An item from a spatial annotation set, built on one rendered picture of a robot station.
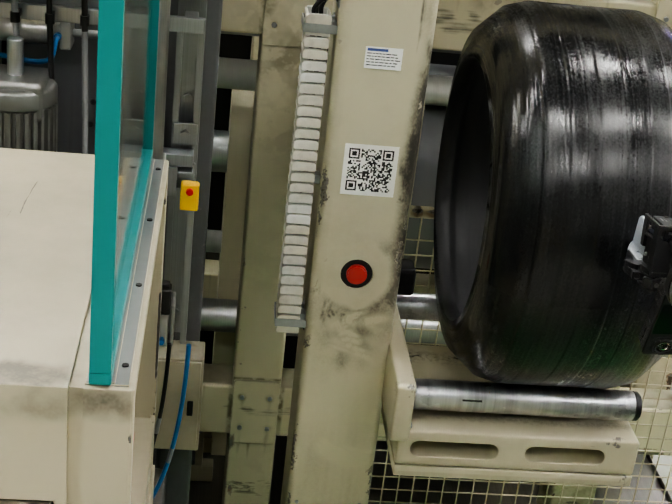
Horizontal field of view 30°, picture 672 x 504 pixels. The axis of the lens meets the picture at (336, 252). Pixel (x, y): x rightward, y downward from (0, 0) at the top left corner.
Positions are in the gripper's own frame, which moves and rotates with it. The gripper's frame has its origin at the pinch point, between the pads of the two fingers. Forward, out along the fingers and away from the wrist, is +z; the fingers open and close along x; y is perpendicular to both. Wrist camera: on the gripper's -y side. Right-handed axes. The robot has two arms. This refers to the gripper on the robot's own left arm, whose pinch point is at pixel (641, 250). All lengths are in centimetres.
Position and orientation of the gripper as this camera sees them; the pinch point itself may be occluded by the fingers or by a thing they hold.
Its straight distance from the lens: 163.0
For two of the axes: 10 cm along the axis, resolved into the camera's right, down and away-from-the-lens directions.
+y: 1.0, -9.5, -3.0
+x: -9.9, -0.7, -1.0
